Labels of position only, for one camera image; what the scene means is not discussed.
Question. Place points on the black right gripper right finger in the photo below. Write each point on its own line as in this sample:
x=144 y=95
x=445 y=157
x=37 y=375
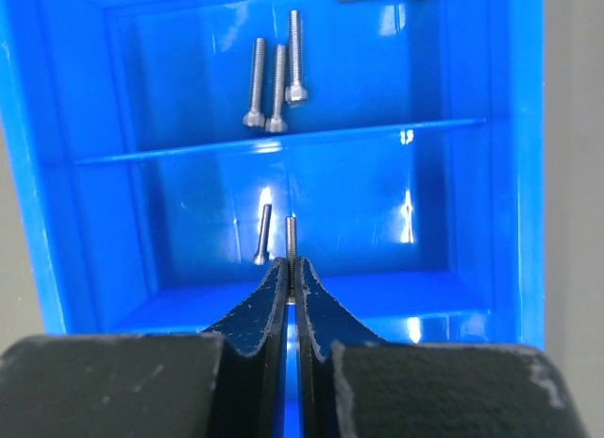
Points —
x=353 y=383

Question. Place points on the blue compartment tray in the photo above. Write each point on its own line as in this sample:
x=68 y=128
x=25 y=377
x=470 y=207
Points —
x=413 y=169

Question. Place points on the small lone screw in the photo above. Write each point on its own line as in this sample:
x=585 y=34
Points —
x=291 y=249

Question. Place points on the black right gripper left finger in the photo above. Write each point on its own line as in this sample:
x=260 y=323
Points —
x=226 y=381

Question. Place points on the silver cap screw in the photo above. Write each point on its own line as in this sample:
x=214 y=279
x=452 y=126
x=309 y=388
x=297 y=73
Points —
x=275 y=123
x=296 y=92

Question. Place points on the thin silver screw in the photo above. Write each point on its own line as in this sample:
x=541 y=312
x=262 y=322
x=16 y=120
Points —
x=262 y=253

